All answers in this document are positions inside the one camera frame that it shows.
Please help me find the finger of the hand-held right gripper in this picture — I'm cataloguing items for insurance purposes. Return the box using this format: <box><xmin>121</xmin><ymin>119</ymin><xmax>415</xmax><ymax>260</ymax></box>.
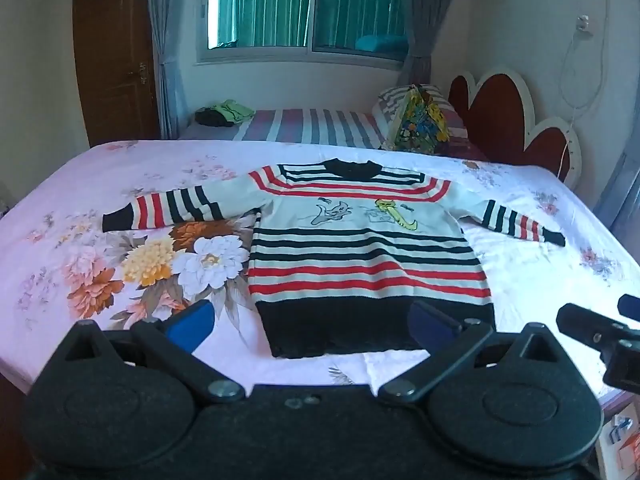
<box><xmin>556</xmin><ymin>302</ymin><xmax>637</xmax><ymax>358</ymax></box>
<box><xmin>617</xmin><ymin>293</ymin><xmax>640</xmax><ymax>322</ymax></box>

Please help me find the grey fabric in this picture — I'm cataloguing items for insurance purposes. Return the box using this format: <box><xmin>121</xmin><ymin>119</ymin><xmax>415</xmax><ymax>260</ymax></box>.
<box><xmin>596</xmin><ymin>152</ymin><xmax>640</xmax><ymax>233</ymax></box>

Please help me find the brown wooden door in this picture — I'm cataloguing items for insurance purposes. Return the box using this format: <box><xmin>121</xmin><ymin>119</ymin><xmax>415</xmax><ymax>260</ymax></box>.
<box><xmin>72</xmin><ymin>0</ymin><xmax>163</xmax><ymax>148</ymax></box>

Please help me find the grey curtain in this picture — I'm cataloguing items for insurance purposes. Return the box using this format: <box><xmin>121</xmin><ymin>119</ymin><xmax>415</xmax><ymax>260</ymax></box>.
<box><xmin>146</xmin><ymin>0</ymin><xmax>202</xmax><ymax>141</ymax></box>
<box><xmin>397</xmin><ymin>0</ymin><xmax>463</xmax><ymax>92</ymax></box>

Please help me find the white cable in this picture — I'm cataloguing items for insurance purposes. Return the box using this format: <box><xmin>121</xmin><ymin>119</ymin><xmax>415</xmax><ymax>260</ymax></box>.
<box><xmin>557</xmin><ymin>25</ymin><xmax>607</xmax><ymax>126</ymax></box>

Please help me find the green cloth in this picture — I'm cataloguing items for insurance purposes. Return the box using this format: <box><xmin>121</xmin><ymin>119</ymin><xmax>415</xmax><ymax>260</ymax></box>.
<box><xmin>210</xmin><ymin>100</ymin><xmax>254</xmax><ymax>126</ymax></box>

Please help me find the dark cloth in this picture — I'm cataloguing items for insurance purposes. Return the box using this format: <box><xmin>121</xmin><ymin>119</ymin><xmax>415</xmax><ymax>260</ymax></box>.
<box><xmin>194</xmin><ymin>106</ymin><xmax>227</xmax><ymax>127</ymax></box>

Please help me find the striped knit sweater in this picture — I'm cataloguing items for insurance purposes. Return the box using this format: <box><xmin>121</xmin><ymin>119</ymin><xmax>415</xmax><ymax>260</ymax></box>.
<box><xmin>101</xmin><ymin>158</ymin><xmax>567</xmax><ymax>359</ymax></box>

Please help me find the colourful printed bag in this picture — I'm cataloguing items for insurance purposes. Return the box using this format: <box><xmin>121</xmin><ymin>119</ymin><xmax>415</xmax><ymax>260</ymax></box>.
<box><xmin>382</xmin><ymin>85</ymin><xmax>451</xmax><ymax>156</ymax></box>

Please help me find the red heart-shaped headboard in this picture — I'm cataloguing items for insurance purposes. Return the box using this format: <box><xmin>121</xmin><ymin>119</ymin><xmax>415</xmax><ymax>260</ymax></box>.
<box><xmin>446</xmin><ymin>65</ymin><xmax>583</xmax><ymax>186</ymax></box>

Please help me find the striped bed sheet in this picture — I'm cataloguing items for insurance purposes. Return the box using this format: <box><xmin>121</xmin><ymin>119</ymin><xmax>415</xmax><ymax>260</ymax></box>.
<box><xmin>177</xmin><ymin>107</ymin><xmax>481</xmax><ymax>161</ymax></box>

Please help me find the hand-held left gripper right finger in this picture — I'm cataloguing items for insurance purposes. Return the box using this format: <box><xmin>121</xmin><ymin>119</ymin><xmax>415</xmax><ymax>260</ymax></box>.
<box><xmin>377</xmin><ymin>300</ymin><xmax>573</xmax><ymax>405</ymax></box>

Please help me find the white orange box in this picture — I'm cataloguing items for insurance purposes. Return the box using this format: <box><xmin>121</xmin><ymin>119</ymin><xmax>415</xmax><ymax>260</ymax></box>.
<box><xmin>616</xmin><ymin>432</ymin><xmax>640</xmax><ymax>467</ymax></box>

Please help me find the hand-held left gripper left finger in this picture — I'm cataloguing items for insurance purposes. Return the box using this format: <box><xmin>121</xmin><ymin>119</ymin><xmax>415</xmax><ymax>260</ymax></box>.
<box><xmin>50</xmin><ymin>299</ymin><xmax>247</xmax><ymax>405</ymax></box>

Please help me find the window with white frame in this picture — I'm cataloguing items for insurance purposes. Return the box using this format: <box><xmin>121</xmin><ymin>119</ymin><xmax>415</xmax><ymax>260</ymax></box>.
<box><xmin>195</xmin><ymin>0</ymin><xmax>416</xmax><ymax>67</ymax></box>

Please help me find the pink floral bed sheet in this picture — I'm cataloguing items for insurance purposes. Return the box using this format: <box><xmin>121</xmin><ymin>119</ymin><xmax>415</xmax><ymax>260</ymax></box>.
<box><xmin>0</xmin><ymin>140</ymin><xmax>640</xmax><ymax>413</ymax></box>

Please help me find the striped pillow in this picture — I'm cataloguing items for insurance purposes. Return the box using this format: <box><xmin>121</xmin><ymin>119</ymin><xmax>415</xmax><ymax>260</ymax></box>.
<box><xmin>375</xmin><ymin>84</ymin><xmax>468</xmax><ymax>141</ymax></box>

